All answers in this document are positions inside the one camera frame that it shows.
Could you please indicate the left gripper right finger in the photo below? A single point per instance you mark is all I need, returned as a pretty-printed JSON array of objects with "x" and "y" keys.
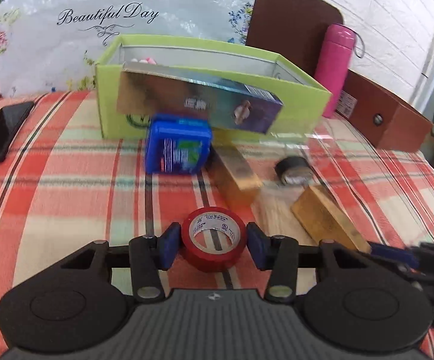
[{"x": 278, "y": 255}]

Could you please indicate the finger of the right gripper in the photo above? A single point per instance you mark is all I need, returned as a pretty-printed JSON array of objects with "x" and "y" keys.
[{"x": 414, "y": 264}]

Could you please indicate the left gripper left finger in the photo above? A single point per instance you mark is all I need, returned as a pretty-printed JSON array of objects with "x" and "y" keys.
[{"x": 148, "y": 255}]

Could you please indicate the red tape roll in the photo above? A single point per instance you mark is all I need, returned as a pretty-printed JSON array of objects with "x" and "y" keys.
[{"x": 213, "y": 239}]

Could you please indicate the clear plastic bag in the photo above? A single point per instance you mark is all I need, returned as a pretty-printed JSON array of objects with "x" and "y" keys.
[{"x": 272, "y": 206}]

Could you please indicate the black tape roll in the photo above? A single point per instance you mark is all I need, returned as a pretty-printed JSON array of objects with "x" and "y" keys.
[{"x": 293, "y": 170}]

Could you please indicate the red plaid bed sheet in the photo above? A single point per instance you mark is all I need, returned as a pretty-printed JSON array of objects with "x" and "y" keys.
[{"x": 62, "y": 186}]

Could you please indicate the brown cardboard box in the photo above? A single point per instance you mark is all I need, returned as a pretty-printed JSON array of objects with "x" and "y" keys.
[{"x": 386, "y": 121}]

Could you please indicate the long purple gold box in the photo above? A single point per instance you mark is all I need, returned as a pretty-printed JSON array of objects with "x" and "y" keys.
[{"x": 151, "y": 90}]

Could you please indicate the green cardboard storage box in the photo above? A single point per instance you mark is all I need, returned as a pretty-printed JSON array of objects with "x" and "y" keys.
[{"x": 303, "y": 97}]

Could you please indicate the black smartphone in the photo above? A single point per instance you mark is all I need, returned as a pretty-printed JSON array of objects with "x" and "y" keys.
[{"x": 11, "y": 119}]

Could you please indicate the pink white rubber glove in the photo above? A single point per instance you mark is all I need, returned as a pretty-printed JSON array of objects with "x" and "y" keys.
[{"x": 148, "y": 60}]

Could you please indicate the pink thermos bottle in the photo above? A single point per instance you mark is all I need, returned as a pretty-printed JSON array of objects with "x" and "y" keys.
[{"x": 340, "y": 43}]

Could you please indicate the dark brown wooden headboard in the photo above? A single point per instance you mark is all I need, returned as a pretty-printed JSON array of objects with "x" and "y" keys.
[{"x": 293, "y": 28}]

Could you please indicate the floral packaged pillow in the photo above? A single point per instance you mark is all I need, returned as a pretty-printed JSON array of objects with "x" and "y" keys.
[{"x": 50, "y": 45}]

